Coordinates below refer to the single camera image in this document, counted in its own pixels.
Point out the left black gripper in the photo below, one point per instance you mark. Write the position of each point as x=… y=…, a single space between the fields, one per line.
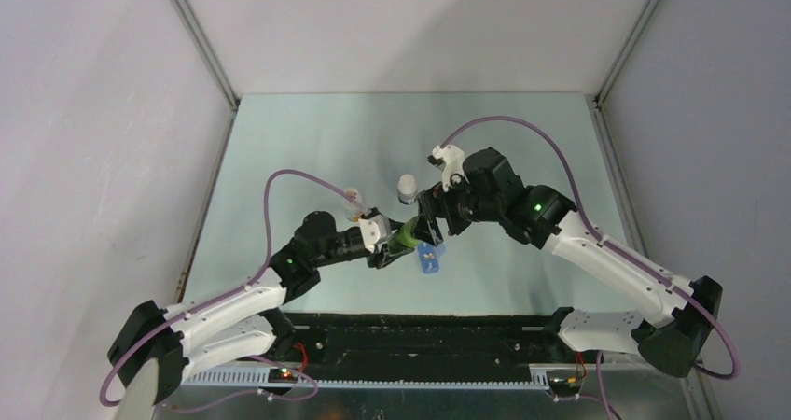
x=376 y=259

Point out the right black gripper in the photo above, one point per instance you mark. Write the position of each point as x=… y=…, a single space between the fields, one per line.
x=436 y=202

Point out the green pill bottle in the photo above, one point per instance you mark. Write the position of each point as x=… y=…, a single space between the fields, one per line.
x=405 y=235

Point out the blue pill organizer box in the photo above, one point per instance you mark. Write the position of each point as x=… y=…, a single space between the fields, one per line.
x=429 y=257

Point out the white bottle orange label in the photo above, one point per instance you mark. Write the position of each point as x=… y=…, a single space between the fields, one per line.
x=353 y=205

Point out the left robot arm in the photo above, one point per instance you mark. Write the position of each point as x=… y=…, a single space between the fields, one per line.
x=191 y=337

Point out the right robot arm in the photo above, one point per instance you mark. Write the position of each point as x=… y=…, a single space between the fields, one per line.
x=673 y=315

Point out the white pill bottle blue label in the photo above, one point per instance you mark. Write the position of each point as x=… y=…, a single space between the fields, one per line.
x=407 y=189

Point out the left control board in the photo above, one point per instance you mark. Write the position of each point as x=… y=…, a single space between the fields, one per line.
x=283 y=376

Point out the control board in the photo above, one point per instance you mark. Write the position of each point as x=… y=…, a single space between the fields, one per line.
x=283 y=376
x=566 y=383

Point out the right control board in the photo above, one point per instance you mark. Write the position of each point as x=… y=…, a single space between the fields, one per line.
x=566 y=383

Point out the right aluminium frame post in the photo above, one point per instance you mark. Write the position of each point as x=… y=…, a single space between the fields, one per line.
x=645 y=16

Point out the aluminium frame post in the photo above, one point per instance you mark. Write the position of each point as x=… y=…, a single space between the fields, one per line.
x=645 y=16
x=203 y=45

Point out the left aluminium frame post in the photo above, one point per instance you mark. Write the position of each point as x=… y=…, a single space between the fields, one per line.
x=203 y=45

